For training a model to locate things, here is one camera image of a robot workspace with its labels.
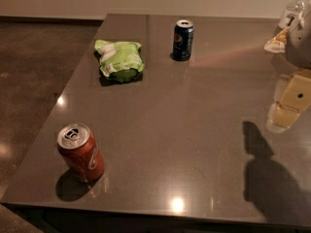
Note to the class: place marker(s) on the green rice chip bag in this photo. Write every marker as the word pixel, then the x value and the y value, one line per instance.
pixel 120 61

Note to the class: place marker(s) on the clear plastic water bottle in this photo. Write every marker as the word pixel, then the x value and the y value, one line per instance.
pixel 293 10

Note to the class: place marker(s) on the blue pepsi can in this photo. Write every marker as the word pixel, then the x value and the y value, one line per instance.
pixel 183 38

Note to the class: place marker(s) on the red coke can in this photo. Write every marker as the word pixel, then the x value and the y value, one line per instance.
pixel 76 144

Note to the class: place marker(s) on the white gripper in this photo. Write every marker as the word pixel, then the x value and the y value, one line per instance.
pixel 300 44

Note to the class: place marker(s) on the white snack wrapper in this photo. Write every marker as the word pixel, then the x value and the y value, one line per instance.
pixel 278 43

